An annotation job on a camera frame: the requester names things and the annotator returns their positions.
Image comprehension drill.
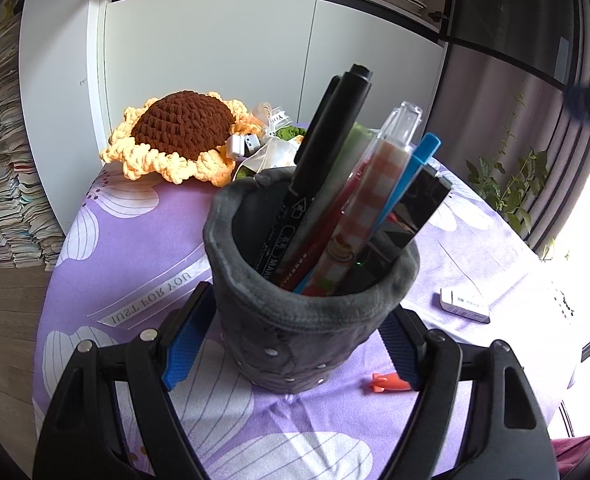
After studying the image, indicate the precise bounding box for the transparent ribbon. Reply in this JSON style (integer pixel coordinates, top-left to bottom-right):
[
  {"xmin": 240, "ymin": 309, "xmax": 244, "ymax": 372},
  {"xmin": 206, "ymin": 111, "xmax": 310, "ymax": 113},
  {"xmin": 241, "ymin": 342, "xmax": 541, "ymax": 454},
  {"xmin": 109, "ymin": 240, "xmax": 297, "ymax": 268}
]
[{"xmin": 232, "ymin": 102, "xmax": 306, "ymax": 180}]

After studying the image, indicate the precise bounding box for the white correction tape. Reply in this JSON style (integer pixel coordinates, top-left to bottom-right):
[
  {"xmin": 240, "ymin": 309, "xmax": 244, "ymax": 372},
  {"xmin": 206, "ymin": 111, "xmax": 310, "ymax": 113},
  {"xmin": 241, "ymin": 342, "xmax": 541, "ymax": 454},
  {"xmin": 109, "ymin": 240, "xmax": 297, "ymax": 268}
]
[{"xmin": 439, "ymin": 288, "xmax": 490, "ymax": 324}]

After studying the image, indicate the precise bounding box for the pink checked pen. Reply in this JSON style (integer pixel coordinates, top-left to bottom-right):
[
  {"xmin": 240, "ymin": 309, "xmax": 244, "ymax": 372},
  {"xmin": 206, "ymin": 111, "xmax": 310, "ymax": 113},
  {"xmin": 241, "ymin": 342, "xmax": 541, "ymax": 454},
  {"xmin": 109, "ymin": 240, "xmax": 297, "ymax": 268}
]
[{"xmin": 297, "ymin": 102, "xmax": 422, "ymax": 296}]

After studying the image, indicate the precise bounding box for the blue pen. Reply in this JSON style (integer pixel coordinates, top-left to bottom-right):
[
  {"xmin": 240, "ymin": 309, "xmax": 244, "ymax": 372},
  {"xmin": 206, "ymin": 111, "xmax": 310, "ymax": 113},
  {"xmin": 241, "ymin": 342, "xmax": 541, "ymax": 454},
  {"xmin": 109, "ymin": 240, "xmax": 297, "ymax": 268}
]
[{"xmin": 373, "ymin": 133, "xmax": 441, "ymax": 233}]

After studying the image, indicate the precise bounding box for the pink curtain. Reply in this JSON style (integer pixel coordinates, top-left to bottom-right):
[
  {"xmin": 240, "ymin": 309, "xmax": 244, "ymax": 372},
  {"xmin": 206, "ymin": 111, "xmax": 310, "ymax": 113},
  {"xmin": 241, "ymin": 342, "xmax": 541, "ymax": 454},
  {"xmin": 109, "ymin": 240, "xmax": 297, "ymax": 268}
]
[{"xmin": 426, "ymin": 46, "xmax": 590, "ymax": 255}]

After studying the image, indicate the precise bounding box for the grey felt pen holder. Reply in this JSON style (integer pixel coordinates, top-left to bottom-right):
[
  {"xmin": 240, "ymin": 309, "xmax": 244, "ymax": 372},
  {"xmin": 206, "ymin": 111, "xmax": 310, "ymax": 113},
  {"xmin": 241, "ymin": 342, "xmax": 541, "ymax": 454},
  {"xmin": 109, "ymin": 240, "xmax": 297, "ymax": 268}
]
[{"xmin": 203, "ymin": 168, "xmax": 421, "ymax": 394}]

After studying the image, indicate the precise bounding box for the stack of papers on floor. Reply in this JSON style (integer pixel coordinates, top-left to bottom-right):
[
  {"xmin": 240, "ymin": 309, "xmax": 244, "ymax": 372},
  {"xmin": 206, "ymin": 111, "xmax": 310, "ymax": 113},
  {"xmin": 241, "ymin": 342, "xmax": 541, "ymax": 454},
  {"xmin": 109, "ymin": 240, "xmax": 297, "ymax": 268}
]
[{"xmin": 0, "ymin": 15, "xmax": 64, "ymax": 271}]

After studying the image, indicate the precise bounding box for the white bookshelf cabinet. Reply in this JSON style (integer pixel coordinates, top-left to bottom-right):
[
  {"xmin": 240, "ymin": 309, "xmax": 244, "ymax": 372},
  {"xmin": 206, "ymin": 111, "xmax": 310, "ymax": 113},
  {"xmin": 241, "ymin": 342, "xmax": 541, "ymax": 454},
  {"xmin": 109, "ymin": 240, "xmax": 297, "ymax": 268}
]
[{"xmin": 19, "ymin": 0, "xmax": 446, "ymax": 229}]

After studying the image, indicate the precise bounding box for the orange utility knife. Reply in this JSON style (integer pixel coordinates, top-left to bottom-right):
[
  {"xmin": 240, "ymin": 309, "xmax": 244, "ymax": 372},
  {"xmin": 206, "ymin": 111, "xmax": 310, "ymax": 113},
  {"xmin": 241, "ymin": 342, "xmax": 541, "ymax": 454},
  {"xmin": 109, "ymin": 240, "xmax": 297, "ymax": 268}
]
[{"xmin": 368, "ymin": 373, "xmax": 413, "ymax": 393}]

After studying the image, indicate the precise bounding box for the purple floral tablecloth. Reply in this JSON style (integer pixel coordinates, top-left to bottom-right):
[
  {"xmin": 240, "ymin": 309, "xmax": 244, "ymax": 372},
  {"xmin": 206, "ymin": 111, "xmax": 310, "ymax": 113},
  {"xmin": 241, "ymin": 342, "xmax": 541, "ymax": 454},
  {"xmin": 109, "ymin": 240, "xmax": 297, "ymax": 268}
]
[{"xmin": 32, "ymin": 164, "xmax": 580, "ymax": 479}]

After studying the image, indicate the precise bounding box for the crochet sunflower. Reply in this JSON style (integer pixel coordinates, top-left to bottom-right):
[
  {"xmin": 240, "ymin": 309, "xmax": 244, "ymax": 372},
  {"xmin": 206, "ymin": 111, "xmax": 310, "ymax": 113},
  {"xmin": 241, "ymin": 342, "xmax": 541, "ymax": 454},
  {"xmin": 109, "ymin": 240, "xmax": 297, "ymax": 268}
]
[{"xmin": 100, "ymin": 90, "xmax": 267, "ymax": 188}]

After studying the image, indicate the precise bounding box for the black marker pen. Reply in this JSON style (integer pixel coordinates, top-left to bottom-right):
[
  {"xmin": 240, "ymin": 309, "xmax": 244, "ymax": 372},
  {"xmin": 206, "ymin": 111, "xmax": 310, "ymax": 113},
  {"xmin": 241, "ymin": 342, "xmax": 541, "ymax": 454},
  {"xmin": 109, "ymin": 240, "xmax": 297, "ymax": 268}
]
[{"xmin": 255, "ymin": 64, "xmax": 373, "ymax": 280}]

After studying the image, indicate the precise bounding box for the green potted plant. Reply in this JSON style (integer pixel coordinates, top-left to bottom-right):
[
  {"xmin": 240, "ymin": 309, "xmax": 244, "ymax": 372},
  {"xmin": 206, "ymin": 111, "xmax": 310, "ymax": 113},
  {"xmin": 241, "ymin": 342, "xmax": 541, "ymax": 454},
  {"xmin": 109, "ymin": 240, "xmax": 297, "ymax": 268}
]
[{"xmin": 465, "ymin": 92, "xmax": 549, "ymax": 236}]

